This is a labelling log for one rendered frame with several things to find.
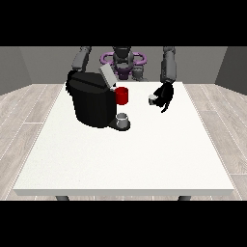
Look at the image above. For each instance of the red pod holder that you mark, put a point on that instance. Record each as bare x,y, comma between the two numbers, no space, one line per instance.
122,95

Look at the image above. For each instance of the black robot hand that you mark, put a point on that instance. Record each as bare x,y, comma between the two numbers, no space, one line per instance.
165,92
68,85

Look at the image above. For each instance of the black coffee machine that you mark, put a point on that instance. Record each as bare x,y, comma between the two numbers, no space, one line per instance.
91,103

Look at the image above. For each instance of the small grey coffee pod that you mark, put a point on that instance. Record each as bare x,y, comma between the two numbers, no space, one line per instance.
151,99

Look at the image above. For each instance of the grey robot trunk purple rings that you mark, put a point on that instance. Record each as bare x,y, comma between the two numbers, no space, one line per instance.
122,61

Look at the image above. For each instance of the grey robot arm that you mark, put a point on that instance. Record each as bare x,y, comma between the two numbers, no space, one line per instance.
81,59
168,66

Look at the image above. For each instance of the dark table leg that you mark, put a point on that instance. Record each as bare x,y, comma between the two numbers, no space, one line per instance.
184,198
62,198

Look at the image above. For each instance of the pale grey machine lid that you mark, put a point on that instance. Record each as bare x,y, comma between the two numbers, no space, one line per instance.
107,74

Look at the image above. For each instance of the small grey cup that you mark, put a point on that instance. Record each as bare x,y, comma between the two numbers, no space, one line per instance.
122,120

